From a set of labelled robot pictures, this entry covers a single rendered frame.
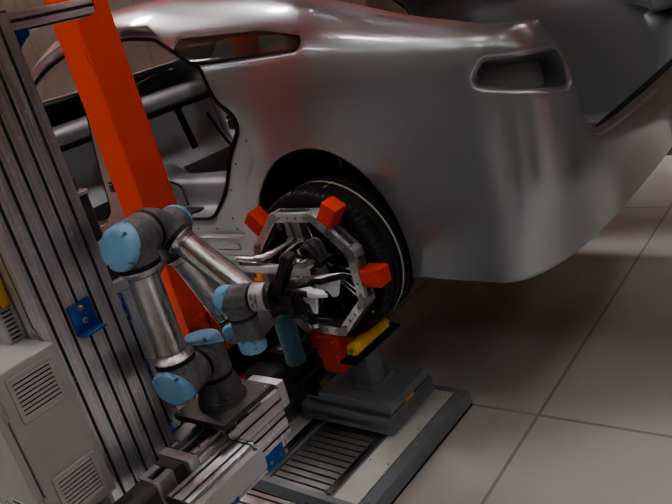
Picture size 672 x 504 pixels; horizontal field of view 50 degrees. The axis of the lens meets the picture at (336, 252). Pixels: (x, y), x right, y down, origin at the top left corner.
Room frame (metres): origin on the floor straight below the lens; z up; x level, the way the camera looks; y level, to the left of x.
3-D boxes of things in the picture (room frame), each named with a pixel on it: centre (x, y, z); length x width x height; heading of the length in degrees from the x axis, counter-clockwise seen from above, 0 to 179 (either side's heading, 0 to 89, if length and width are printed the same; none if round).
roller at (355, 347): (2.71, -0.04, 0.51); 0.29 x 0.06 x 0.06; 137
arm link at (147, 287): (1.83, 0.51, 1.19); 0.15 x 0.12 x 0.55; 153
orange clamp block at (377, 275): (2.51, -0.12, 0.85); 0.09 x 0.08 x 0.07; 47
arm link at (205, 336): (1.94, 0.45, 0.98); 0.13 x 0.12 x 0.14; 153
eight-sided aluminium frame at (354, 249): (2.72, 0.12, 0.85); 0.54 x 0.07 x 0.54; 47
